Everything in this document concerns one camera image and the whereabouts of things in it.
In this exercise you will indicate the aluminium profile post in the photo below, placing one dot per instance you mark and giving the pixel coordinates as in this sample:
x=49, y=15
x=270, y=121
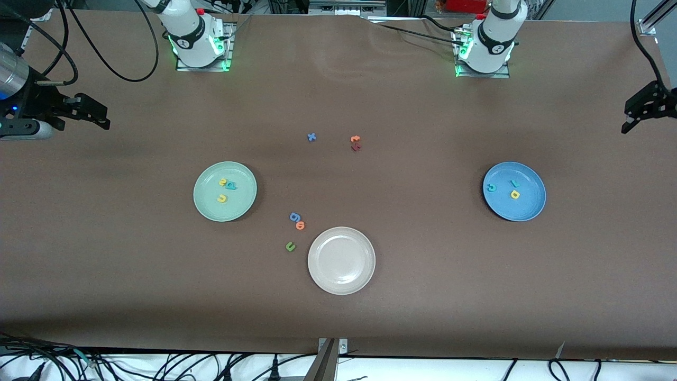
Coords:
x=325, y=365

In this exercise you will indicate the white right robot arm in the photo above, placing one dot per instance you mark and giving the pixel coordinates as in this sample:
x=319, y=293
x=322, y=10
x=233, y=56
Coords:
x=188, y=32

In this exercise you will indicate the grey metal box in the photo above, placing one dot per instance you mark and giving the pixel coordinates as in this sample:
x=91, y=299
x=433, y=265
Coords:
x=344, y=6

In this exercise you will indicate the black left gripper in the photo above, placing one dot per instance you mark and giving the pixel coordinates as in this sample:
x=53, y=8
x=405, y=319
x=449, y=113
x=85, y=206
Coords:
x=657, y=99

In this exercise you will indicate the black power plug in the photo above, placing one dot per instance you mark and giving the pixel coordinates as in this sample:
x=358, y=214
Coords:
x=274, y=368

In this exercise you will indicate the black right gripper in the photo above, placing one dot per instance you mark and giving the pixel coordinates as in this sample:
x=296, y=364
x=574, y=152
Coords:
x=38, y=101

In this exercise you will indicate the white paper tag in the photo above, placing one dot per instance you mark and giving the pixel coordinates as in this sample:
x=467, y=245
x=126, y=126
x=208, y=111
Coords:
x=561, y=349

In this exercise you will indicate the beige plate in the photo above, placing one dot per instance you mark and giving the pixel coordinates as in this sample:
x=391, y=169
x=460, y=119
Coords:
x=341, y=260

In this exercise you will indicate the green plate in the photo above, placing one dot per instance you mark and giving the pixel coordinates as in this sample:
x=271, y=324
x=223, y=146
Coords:
x=238, y=203

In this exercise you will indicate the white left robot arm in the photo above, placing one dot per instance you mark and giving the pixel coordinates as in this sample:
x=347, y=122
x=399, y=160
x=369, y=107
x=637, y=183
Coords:
x=494, y=47

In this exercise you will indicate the metal corner bracket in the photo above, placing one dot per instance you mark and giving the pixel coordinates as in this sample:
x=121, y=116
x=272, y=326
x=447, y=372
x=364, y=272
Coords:
x=342, y=346

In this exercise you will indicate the blue plate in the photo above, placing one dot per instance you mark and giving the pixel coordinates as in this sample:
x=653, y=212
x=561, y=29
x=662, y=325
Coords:
x=523, y=209

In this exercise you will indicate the red object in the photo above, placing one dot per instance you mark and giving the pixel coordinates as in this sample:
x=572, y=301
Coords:
x=454, y=5

